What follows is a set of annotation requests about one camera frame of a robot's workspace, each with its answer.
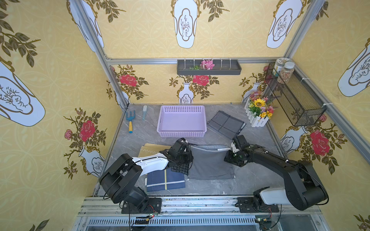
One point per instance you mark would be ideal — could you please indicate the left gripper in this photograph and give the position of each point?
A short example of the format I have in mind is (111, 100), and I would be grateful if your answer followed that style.
(186, 156)

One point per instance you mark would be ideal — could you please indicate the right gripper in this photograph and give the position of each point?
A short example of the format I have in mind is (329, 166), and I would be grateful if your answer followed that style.
(231, 157)

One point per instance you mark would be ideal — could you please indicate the plain grey pillowcase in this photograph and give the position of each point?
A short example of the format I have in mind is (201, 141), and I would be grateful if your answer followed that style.
(208, 163)

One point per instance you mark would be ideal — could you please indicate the purple perforated plastic basket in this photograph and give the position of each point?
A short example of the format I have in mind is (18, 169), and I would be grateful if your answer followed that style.
(182, 121)

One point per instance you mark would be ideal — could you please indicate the black white grid pillowcase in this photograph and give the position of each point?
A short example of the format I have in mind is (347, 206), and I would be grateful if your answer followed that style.
(184, 169)

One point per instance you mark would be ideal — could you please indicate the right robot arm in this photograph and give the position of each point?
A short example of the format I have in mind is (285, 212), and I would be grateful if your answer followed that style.
(302, 187)

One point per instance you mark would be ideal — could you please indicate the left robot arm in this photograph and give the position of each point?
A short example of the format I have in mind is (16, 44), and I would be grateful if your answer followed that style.
(119, 180)

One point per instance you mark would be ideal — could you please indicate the navy blue striped pillowcase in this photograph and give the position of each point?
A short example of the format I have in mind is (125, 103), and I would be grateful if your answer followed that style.
(164, 180)

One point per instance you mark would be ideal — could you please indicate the tan zigzag pillowcase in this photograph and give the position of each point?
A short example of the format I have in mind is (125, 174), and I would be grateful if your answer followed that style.
(151, 149)

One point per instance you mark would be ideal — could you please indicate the white picket flower planter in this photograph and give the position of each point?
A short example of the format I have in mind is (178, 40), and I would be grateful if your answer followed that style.
(259, 109)

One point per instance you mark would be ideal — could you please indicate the light blue brush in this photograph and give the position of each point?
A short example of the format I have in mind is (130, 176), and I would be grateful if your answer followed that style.
(144, 112)

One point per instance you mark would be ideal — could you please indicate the blue yellow garden fork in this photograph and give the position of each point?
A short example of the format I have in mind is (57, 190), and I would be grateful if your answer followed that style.
(130, 116)

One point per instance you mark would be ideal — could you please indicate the pink artificial flower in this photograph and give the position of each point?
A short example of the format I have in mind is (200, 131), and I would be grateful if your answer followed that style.
(207, 65)

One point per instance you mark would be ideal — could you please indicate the glass jar with beans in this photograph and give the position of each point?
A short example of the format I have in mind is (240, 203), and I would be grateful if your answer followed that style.
(286, 72)

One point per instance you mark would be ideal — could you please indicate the glass jar white lid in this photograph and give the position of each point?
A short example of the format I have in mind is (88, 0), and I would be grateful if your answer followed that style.
(279, 64)

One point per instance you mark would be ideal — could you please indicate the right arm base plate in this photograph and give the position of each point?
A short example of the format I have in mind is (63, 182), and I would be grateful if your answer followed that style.
(248, 205)

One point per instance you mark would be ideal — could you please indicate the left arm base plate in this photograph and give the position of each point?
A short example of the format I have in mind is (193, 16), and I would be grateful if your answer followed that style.
(148, 206)

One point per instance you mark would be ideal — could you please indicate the black wire mesh basket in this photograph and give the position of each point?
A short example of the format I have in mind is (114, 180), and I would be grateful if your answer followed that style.
(300, 103)

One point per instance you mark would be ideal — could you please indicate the grey wall shelf tray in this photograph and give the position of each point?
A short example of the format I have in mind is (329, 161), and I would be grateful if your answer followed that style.
(191, 67)

